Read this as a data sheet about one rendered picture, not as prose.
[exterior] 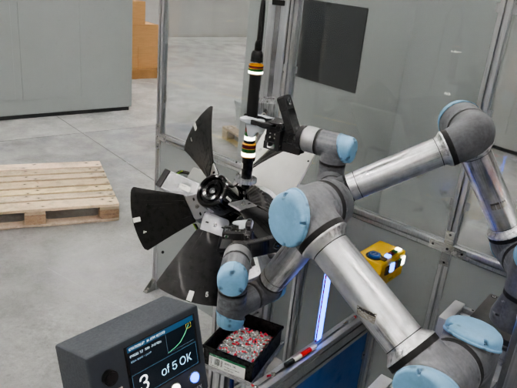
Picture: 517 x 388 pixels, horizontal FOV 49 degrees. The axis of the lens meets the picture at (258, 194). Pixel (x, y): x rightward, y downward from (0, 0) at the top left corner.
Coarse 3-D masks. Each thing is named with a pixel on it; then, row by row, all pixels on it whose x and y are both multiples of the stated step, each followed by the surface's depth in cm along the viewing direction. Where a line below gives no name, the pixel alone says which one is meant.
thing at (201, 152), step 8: (208, 112) 199; (200, 120) 203; (208, 120) 198; (192, 128) 207; (200, 128) 202; (208, 128) 196; (192, 136) 207; (200, 136) 201; (208, 136) 195; (192, 144) 207; (200, 144) 200; (208, 144) 195; (192, 152) 207; (200, 152) 201; (208, 152) 194; (200, 160) 202; (208, 160) 193; (200, 168) 203; (208, 168) 195
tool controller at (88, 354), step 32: (128, 320) 111; (160, 320) 109; (192, 320) 114; (64, 352) 101; (96, 352) 99; (128, 352) 103; (160, 352) 108; (192, 352) 114; (64, 384) 104; (96, 384) 98; (128, 384) 103; (160, 384) 109; (192, 384) 115
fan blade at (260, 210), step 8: (248, 208) 179; (256, 208) 180; (264, 208) 182; (248, 216) 174; (256, 216) 174; (264, 216) 175; (256, 224) 171; (264, 224) 171; (256, 232) 168; (264, 232) 168; (272, 256) 162
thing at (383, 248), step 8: (368, 248) 188; (376, 248) 188; (384, 248) 189; (392, 248) 189; (368, 256) 182; (384, 256) 183; (392, 256) 184; (400, 256) 187; (376, 264) 179; (384, 264) 179; (376, 272) 179; (384, 272) 180; (392, 272) 186; (400, 272) 191; (384, 280) 182
